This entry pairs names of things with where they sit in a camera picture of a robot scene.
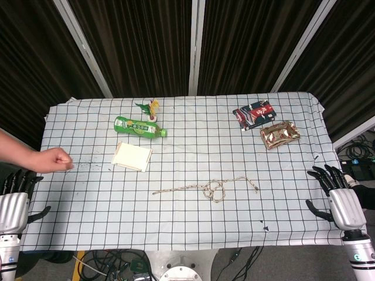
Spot white board with wooden sticks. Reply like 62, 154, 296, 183
111, 141, 154, 173

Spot white checkered tablecloth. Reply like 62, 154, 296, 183
20, 92, 369, 252

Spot round metal robot base flange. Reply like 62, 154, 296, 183
160, 265, 203, 281

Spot knotted beige rope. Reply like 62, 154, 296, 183
152, 176, 260, 204

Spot green plastic drink bottle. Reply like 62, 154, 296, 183
113, 115, 168, 140

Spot black power strip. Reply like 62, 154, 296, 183
339, 157, 375, 169

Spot gold red snack packet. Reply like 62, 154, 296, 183
260, 120, 301, 150

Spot bare person hand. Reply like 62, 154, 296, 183
34, 147, 74, 173

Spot black coiled cable pile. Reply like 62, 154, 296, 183
336, 133, 375, 161

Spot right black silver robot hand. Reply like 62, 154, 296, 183
305, 164, 367, 234

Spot black floor cable bundle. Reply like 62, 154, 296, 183
43, 248, 155, 281

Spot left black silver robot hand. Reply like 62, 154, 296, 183
0, 169, 52, 235

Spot bare person forearm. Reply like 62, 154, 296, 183
0, 128, 40, 172

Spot white partition post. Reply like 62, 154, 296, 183
188, 0, 206, 96
333, 116, 375, 149
270, 0, 338, 93
53, 0, 114, 98

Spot black cables under table edge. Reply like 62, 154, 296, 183
218, 246, 264, 281

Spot dark blue snack packet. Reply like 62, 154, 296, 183
233, 99, 278, 132

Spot small flower toy ornament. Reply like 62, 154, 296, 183
135, 99, 161, 122

